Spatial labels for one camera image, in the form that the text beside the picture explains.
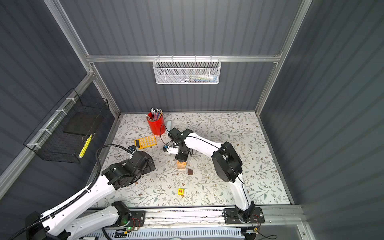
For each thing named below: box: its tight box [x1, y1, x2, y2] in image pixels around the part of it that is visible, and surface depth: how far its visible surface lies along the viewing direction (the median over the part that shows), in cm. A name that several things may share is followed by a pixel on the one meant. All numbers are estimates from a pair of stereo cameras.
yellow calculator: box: [134, 135, 158, 150], surface depth 104 cm
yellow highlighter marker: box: [78, 134, 93, 158], surface depth 70 cm
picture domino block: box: [177, 160, 187, 169], surface depth 91 cm
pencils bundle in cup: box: [145, 107, 163, 122], surface depth 104 cm
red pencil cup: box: [146, 112, 166, 136], surface depth 104 cm
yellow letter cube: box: [177, 188, 185, 195], surface depth 82 cm
